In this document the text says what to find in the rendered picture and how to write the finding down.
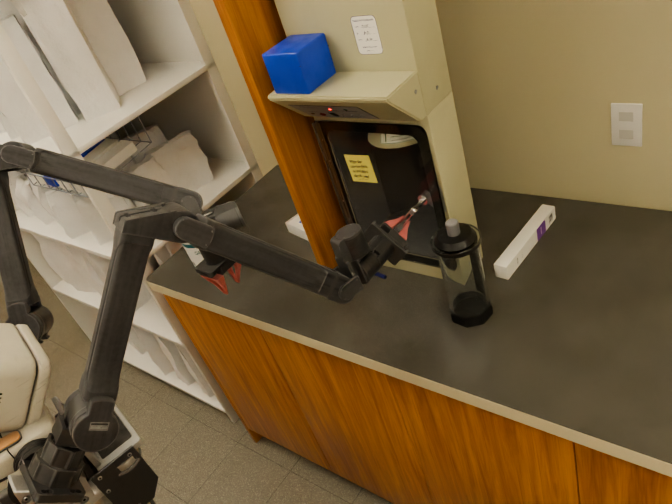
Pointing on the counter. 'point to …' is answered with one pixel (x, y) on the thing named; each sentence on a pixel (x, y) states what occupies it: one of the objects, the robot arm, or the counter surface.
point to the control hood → (365, 94)
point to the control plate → (334, 111)
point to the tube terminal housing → (302, 11)
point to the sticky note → (360, 168)
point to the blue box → (299, 63)
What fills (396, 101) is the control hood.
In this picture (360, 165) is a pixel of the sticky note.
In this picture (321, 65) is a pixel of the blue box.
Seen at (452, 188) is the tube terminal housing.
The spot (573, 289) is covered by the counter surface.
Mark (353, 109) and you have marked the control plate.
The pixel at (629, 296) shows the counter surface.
